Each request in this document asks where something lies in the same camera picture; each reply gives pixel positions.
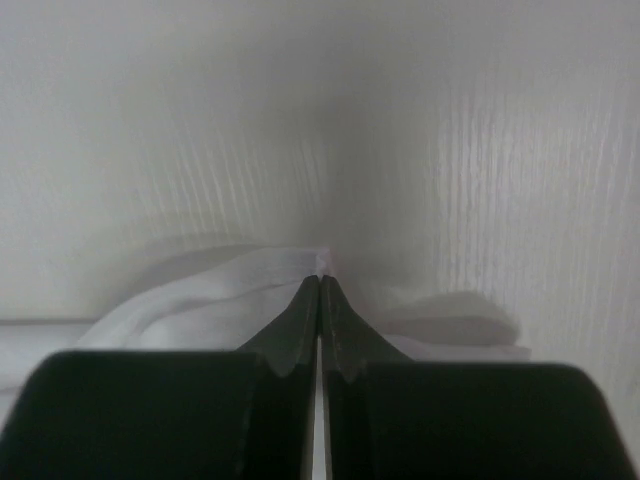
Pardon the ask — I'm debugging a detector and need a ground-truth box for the white t shirt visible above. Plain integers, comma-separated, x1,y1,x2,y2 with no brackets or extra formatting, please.
1,246,531,414

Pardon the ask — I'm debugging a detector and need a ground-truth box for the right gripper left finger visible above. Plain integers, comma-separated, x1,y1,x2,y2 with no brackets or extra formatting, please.
1,276,320,479

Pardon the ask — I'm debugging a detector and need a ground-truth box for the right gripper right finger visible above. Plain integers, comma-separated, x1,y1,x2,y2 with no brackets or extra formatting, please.
319,276,636,479

